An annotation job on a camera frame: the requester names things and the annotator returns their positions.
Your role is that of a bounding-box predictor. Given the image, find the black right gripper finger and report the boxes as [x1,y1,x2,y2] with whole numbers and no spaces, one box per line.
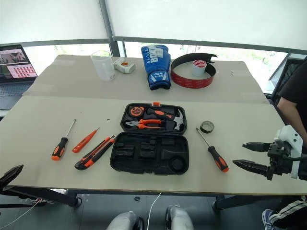
[232,159,275,181]
[242,141,273,153]

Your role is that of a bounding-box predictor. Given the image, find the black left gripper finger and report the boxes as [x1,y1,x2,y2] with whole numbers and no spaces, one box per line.
[0,164,24,190]

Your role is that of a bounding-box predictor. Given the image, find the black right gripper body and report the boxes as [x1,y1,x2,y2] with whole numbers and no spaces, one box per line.
[268,141,295,176]

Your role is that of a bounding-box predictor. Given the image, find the orange black handled screwdriver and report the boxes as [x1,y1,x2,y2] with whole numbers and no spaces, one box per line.
[51,118,77,161]
[196,127,229,173]

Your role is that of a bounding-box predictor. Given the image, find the black electrical tape roll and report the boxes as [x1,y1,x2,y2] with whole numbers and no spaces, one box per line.
[200,120,215,134]

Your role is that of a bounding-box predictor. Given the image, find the orange voltage tester pen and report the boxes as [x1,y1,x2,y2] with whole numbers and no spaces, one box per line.
[71,127,100,154]

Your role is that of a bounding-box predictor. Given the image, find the large orange black utility knife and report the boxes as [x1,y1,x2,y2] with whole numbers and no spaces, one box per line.
[74,140,115,171]

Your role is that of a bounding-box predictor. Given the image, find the black plastic tool case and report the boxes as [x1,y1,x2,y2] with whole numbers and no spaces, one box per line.
[109,102,189,176]

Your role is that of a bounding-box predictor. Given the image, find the blue grey sneaker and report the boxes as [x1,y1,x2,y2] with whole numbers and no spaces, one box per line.
[261,208,274,230]

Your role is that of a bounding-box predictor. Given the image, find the black white striped trouser leg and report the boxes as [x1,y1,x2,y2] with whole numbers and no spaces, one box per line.
[268,195,307,230]

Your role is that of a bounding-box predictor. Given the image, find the person in black shirt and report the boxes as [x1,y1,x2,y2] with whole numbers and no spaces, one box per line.
[275,61,307,154]

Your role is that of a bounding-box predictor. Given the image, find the black office chair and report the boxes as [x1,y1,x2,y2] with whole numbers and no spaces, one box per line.
[268,53,307,104]

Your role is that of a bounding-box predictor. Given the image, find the silver rounded robot leg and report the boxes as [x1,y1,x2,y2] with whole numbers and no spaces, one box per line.
[105,210,145,230]
[165,204,195,230]

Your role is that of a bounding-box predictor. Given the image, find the red black curled tape strip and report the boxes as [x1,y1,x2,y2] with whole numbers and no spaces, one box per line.
[170,53,218,90]

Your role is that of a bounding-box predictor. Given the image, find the white tape roll red print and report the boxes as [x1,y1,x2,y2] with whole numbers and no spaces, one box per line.
[191,59,208,78]

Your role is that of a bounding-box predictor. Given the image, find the open laptop computer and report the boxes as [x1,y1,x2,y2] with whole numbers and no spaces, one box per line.
[0,44,39,110]

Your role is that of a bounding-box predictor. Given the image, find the orange black tape measure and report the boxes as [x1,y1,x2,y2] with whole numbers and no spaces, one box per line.
[129,106,145,118]

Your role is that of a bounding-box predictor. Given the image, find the blue boxing glove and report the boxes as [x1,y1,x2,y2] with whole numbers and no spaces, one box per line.
[141,45,172,91]

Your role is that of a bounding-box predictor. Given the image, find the clear plastic measuring cup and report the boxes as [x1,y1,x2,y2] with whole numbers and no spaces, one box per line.
[91,50,117,82]

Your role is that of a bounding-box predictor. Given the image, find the white glue gun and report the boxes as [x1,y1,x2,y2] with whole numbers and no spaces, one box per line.
[112,57,136,74]

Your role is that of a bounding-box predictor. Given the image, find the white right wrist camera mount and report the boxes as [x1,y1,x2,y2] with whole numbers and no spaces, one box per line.
[273,125,304,179]

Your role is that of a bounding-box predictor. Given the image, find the white cable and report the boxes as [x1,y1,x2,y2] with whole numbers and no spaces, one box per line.
[146,191,163,230]
[0,198,45,230]

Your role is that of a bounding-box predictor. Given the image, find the claw hammer orange black handle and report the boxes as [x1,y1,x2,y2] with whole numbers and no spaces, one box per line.
[146,107,184,131]

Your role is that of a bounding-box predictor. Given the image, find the orange handled pliers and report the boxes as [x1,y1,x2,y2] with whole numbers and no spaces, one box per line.
[125,118,163,130]

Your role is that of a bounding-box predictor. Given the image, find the grey window frame post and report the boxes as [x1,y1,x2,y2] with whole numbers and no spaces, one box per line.
[98,0,121,58]

